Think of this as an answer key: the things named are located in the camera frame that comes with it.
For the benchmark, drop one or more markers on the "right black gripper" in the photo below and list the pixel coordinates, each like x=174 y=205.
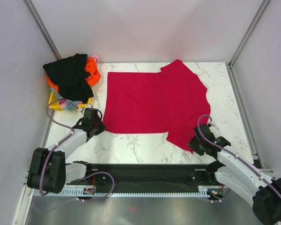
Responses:
x=192 y=144

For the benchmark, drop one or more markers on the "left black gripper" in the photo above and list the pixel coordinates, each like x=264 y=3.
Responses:
x=102 y=127

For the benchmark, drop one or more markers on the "yellow plastic basket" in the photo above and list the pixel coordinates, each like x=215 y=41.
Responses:
x=81 y=106

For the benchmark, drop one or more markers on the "crimson red t shirt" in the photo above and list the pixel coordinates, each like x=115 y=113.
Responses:
x=170 y=101

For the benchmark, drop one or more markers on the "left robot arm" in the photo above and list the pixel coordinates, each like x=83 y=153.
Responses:
x=48 y=170

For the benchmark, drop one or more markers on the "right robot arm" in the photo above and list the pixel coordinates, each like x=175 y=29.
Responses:
x=259 y=190

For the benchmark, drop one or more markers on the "grey blue garment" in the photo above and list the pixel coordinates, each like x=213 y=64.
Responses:
x=66 y=104

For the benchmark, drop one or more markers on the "black t shirt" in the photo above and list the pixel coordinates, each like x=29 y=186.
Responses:
x=70 y=76

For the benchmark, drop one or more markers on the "orange t shirt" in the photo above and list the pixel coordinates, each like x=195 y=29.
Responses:
x=91 y=68

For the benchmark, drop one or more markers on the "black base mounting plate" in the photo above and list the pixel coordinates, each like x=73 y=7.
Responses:
x=148 y=177

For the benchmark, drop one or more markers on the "pink garment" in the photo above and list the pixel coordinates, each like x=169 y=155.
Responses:
x=96 y=58

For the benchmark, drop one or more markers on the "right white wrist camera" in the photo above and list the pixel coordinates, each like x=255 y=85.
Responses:
x=213 y=127

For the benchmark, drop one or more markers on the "right aluminium rail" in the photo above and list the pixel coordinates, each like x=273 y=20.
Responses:
x=269 y=172

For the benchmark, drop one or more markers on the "white slotted cable duct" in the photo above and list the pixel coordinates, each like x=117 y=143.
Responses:
x=91 y=192

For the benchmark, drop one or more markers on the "left aluminium frame post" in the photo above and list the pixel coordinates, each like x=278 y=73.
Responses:
x=40 y=24

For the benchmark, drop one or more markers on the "aluminium frame post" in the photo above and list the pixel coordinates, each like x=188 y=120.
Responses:
x=249 y=31
x=40 y=24

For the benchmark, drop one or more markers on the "right aluminium frame post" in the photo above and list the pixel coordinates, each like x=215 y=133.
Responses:
x=249 y=31

